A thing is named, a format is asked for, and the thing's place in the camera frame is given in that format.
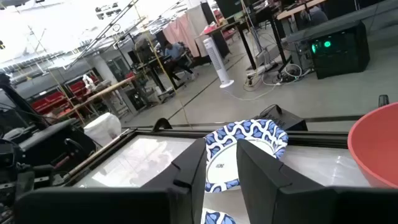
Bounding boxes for red plastic bowl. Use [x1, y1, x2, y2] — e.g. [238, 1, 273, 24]
[347, 101, 398, 190]

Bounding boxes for small black monitor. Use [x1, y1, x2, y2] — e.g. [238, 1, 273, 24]
[200, 1, 216, 26]

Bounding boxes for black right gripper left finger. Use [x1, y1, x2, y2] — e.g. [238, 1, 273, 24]
[14, 138, 208, 224]

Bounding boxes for black aluminium table frame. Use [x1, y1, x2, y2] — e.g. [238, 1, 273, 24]
[63, 124, 349, 187]

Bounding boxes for white tower fan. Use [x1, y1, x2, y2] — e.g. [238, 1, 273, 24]
[203, 37, 235, 89]

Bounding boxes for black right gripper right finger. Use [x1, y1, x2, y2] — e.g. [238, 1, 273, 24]
[235, 138, 398, 224]

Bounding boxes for long wooden workbench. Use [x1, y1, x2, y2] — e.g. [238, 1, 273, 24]
[57, 76, 139, 121]

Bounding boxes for grey table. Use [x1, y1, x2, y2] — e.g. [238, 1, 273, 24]
[282, 0, 398, 44]

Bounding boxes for white floor cable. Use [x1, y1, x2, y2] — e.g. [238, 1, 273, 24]
[223, 63, 304, 102]

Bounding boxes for white plastic bag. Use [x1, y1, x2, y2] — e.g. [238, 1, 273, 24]
[83, 112, 123, 147]

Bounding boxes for person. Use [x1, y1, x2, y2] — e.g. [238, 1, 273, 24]
[163, 41, 197, 82]

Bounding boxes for red storage bin shelf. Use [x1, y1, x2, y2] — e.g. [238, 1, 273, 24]
[30, 80, 100, 114]

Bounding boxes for blue patterned paper bowl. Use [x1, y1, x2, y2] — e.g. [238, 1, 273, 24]
[201, 208, 238, 224]
[203, 119, 289, 194]

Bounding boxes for pink cloth curtain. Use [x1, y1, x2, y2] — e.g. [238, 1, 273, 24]
[162, 14, 201, 58]

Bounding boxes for large black monitor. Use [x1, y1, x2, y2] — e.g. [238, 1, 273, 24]
[215, 0, 249, 19]

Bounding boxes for white cloth curtain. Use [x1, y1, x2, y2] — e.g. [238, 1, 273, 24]
[186, 4, 210, 57]

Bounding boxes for cluttered wooden desk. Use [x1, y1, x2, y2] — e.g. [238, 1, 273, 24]
[194, 18, 259, 71]

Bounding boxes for black computer case green lights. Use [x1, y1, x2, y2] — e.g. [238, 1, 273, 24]
[307, 21, 371, 80]

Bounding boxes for white column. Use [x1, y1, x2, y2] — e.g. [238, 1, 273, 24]
[90, 54, 119, 85]

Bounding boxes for black frame clamp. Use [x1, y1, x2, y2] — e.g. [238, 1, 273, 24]
[151, 117, 174, 131]
[377, 94, 390, 108]

